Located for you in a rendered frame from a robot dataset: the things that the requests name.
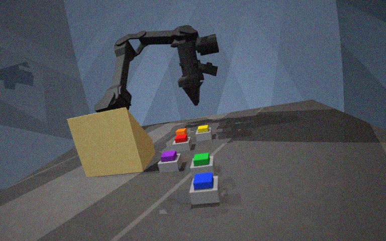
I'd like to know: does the blue button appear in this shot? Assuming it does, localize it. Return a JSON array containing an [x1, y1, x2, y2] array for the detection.
[[189, 172, 220, 205]]

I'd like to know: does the yellow button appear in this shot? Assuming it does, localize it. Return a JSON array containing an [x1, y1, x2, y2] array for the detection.
[[196, 125, 212, 142]]

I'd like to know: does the purple button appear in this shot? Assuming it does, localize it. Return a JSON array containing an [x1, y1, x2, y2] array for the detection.
[[158, 151, 182, 173]]

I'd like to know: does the red button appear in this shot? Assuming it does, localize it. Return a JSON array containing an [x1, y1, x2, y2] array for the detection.
[[172, 134, 192, 152]]

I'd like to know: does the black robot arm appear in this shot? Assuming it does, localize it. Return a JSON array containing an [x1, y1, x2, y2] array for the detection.
[[94, 25, 219, 113]]

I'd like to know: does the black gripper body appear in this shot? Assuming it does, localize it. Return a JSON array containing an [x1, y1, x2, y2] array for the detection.
[[178, 57, 204, 87]]

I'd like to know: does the green button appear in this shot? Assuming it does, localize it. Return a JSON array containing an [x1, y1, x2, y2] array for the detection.
[[190, 153, 215, 178]]

